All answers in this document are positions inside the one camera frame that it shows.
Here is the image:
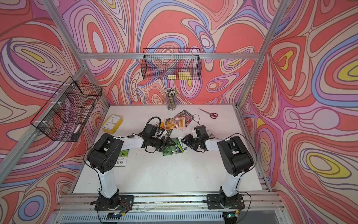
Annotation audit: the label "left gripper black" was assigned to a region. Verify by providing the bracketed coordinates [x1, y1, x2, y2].
[149, 137, 176, 153]

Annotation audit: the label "dark green melon seed packet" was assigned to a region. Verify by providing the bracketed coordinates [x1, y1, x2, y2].
[162, 137, 187, 156]

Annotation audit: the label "yellow sunflower seed packet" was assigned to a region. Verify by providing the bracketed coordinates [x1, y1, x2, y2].
[160, 122, 173, 136]

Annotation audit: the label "orange shop seed packet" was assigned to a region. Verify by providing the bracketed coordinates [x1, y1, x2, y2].
[164, 117, 186, 130]

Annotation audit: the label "pink flower field seed packet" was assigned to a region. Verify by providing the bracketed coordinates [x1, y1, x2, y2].
[174, 110, 193, 130]

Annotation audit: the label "green mimosa seed packet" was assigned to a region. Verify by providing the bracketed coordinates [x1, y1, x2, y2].
[115, 150, 129, 167]

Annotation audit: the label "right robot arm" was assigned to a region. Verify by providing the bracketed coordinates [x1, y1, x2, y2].
[180, 126, 255, 211]

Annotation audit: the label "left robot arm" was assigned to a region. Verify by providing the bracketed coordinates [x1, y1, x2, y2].
[86, 124, 175, 211]

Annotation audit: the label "small pink flower seed packet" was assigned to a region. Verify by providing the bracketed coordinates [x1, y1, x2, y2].
[207, 129, 215, 139]

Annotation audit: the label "pencil cup with pencils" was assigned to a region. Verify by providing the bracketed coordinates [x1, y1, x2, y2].
[165, 88, 176, 111]

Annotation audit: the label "yellow square clock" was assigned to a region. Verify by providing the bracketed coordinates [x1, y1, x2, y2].
[102, 114, 123, 134]

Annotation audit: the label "yellow sticky notes large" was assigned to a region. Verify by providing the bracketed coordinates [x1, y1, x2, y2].
[178, 71, 192, 80]

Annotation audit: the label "red handled scissors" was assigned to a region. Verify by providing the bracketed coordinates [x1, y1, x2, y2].
[199, 109, 218, 119]

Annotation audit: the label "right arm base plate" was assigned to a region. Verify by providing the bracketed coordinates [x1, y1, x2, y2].
[203, 194, 245, 211]

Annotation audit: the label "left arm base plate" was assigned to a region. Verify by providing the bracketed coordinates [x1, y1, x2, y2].
[93, 194, 134, 211]

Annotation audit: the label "back black wire basket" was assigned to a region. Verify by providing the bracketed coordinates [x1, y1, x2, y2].
[140, 47, 202, 80]

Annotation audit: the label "black wire basket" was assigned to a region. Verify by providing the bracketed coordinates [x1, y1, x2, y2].
[30, 77, 103, 142]
[140, 47, 202, 80]

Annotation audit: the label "aluminium front rail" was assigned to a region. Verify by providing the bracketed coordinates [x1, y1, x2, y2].
[55, 191, 286, 212]

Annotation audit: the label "left black wire basket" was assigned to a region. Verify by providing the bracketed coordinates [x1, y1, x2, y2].
[30, 77, 103, 142]

